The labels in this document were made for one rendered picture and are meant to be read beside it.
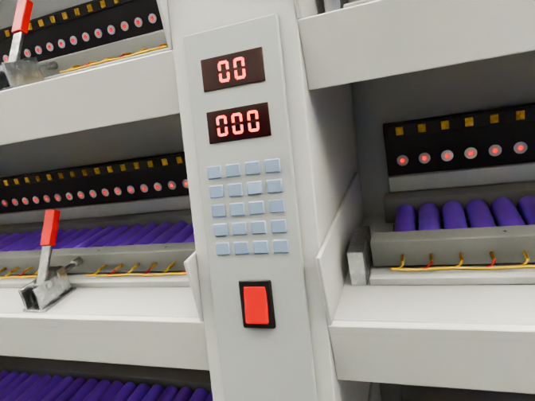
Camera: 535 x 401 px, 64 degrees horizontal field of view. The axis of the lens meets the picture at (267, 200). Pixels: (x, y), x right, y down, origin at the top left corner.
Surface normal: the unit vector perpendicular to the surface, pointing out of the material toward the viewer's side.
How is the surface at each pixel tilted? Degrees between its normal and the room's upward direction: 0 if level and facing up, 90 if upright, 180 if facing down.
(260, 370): 90
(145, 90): 106
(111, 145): 90
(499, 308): 15
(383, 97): 90
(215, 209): 90
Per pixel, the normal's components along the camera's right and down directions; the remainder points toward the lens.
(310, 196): -0.36, 0.08
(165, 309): -0.19, -0.94
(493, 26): -0.31, 0.35
